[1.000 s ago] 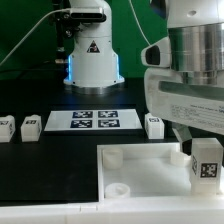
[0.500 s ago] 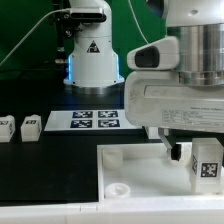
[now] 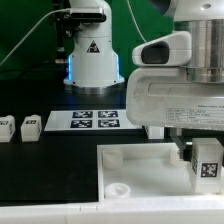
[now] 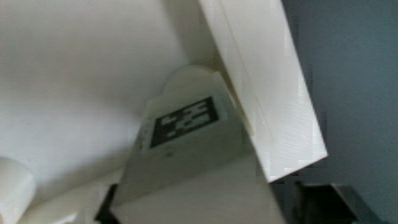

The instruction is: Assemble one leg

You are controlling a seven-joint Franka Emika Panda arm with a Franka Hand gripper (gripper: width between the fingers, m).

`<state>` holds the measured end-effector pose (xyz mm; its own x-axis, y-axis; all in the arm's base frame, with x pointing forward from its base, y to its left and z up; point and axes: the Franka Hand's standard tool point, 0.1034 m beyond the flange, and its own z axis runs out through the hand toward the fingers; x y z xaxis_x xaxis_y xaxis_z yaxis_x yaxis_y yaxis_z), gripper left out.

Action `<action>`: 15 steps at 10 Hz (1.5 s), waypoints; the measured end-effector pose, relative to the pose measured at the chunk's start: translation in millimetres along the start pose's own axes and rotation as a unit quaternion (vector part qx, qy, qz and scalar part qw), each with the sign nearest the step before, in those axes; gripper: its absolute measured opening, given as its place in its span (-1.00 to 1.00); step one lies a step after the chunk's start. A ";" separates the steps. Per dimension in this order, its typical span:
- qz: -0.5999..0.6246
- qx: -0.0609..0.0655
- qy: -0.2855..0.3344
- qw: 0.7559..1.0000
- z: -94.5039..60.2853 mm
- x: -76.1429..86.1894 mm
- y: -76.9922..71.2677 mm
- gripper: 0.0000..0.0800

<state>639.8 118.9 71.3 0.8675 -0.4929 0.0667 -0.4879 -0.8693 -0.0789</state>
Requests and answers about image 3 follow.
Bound white cable left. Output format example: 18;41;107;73
0;8;71;66

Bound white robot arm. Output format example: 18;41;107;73
65;0;224;137

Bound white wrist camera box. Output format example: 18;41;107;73
132;31;192;67

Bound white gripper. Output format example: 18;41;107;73
126;67;224;157

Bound white square tabletop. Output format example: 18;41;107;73
97;143;224;200

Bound white front obstacle wall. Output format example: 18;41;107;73
0;197;224;224

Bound white marker sheet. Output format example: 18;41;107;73
45;109;141;131

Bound white cable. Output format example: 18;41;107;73
124;0;148;44
0;8;71;66

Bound white cable right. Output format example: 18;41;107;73
124;0;148;44

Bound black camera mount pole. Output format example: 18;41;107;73
51;0;80;64

